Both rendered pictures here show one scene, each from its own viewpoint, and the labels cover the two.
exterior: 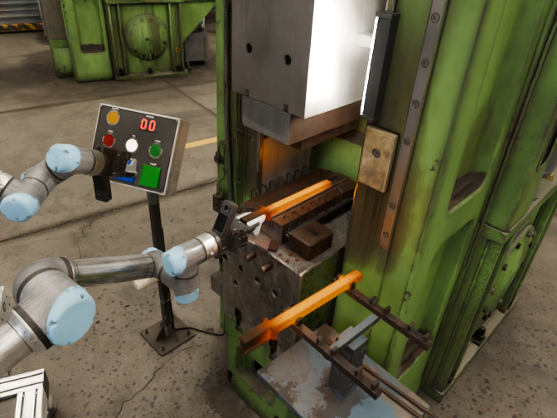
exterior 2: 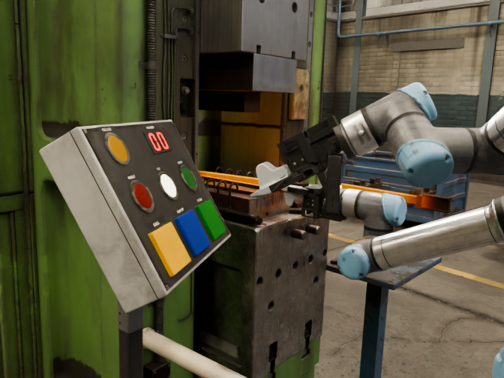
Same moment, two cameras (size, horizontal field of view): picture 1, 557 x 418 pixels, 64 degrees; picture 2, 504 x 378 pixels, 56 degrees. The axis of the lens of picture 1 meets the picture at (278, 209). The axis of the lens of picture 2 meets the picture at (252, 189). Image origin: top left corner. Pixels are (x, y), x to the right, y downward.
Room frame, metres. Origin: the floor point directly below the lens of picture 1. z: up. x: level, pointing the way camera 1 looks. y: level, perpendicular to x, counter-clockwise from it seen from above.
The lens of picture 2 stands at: (1.39, 1.40, 1.25)
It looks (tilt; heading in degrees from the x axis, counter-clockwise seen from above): 11 degrees down; 266
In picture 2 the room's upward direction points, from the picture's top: 2 degrees clockwise
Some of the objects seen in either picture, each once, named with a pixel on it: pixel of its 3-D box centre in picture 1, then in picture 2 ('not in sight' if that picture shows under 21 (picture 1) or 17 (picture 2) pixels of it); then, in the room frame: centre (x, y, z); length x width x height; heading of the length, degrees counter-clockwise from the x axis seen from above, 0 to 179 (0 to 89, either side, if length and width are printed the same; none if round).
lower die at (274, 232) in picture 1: (302, 200); (217, 191); (1.39, -0.09, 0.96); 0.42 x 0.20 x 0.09; 137
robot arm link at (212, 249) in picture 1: (206, 246); (353, 202); (1.04, 0.20, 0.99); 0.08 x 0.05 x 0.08; 47
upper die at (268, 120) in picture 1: (312, 104); (220, 74); (1.39, -0.09, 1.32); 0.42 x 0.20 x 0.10; 137
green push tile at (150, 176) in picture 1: (150, 176); (209, 220); (1.41, 0.47, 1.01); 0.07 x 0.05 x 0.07; 72
